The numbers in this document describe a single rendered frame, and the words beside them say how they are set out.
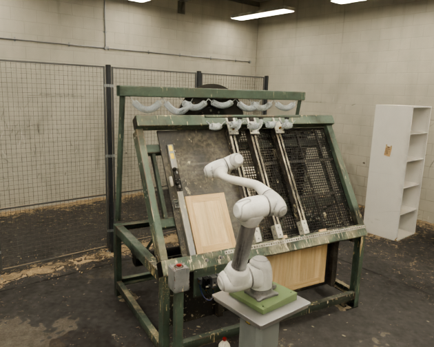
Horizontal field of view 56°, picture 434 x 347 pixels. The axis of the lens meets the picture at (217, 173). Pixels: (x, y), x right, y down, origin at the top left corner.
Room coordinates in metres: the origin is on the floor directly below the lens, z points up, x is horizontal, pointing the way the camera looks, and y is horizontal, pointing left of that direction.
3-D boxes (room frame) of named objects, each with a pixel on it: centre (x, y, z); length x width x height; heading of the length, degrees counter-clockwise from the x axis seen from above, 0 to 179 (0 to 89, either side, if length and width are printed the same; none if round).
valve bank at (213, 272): (3.04, -0.10, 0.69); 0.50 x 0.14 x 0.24; 120
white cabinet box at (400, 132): (6.40, -2.83, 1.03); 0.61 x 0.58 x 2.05; 130
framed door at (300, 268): (3.79, -0.76, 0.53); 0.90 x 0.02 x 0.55; 120
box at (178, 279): (2.76, 0.25, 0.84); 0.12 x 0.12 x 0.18; 30
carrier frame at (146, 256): (4.01, -0.23, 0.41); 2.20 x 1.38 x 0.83; 120
